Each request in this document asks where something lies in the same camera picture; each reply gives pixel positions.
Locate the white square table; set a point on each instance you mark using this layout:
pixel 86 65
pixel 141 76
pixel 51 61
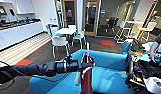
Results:
pixel 65 31

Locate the white hanger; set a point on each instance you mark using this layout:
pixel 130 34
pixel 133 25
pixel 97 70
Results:
pixel 86 55

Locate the white round object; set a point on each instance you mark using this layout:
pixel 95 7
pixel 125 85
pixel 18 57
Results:
pixel 155 85

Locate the white high table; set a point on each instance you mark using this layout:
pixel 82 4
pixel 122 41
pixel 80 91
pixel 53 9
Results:
pixel 133 22

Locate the white high stool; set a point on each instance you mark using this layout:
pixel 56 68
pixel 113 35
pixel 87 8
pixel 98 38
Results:
pixel 121 30
pixel 151 26

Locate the red jacket with white sleeves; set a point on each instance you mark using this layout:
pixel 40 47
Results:
pixel 86 78

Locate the person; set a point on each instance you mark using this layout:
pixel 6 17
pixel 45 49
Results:
pixel 160 38

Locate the white upper kitchen cabinets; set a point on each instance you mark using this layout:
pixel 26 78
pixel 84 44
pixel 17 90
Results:
pixel 24 6

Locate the white chair with teal seat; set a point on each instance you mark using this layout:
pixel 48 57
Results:
pixel 79 36
pixel 72 26
pixel 54 30
pixel 60 42

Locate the white kitchen counter cabinets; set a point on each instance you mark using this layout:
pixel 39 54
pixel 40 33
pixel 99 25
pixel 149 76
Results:
pixel 16 35

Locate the black bag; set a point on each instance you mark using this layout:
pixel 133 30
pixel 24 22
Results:
pixel 137 45

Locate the yellow high stool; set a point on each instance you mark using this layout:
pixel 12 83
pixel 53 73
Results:
pixel 145 30

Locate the black office chair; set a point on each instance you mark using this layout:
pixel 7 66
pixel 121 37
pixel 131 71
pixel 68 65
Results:
pixel 111 23

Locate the black equipment cart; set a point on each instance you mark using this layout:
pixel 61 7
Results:
pixel 142 71

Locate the wood framed glass door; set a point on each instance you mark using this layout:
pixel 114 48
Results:
pixel 91 16
pixel 69 13

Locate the blue sofa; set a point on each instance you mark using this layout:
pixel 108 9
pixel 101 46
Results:
pixel 109 66

